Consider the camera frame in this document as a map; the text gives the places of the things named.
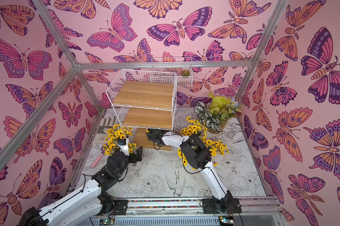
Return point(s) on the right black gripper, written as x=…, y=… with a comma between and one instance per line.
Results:
x=154, y=136

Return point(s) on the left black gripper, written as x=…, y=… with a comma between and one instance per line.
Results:
x=139, y=155

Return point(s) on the sunflower pot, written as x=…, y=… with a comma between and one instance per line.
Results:
x=216, y=147
x=184, y=160
x=118, y=132
x=194, y=127
x=109, y=148

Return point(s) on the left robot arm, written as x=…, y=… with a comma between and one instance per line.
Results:
x=88, y=200

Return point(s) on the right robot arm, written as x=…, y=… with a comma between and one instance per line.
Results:
x=197, y=154

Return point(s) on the purple pink garden trowel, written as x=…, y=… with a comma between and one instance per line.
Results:
x=96, y=161

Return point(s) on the grey white gardening glove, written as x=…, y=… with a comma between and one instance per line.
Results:
x=107, y=123

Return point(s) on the green striped leafy potted plant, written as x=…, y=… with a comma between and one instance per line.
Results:
x=216, y=114

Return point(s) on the white wire wooden shelf rack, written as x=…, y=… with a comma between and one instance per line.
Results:
x=145, y=100

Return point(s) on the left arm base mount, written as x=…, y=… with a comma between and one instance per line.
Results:
x=114, y=208

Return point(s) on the small succulent in wire basket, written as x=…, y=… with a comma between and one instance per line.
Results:
x=185, y=73

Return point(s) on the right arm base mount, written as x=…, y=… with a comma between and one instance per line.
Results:
x=214, y=206

